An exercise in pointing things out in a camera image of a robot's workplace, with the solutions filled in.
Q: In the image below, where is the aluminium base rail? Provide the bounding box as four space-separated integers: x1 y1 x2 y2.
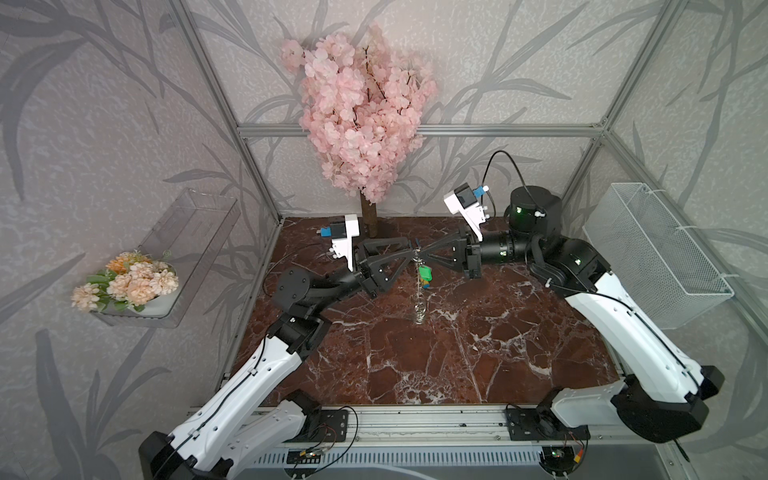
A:
173 403 679 450

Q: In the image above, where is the white wire mesh basket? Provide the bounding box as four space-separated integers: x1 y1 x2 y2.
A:
583 182 734 329

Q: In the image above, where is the peach flower bouquet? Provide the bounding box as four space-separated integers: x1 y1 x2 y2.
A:
70 250 180 313

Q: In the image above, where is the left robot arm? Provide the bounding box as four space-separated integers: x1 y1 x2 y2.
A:
138 237 416 479

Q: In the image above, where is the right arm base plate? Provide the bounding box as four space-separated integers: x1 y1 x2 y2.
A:
504 404 591 443

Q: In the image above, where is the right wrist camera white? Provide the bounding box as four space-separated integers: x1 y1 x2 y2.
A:
443 183 490 241

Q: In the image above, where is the pink cherry blossom tree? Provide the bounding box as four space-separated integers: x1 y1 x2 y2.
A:
281 24 438 228

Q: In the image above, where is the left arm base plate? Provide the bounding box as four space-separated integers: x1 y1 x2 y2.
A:
285 408 350 444

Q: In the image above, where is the clear acrylic wall shelf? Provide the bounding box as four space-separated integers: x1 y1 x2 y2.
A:
92 188 241 329

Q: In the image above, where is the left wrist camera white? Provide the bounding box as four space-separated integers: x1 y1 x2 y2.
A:
318 214 360 272

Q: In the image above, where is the key with green tag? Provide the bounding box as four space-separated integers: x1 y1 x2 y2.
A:
417 264 433 289

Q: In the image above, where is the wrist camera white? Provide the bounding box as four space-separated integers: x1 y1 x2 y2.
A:
443 183 490 241
318 214 360 272

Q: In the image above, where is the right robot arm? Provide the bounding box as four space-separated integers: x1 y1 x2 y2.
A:
419 184 724 443

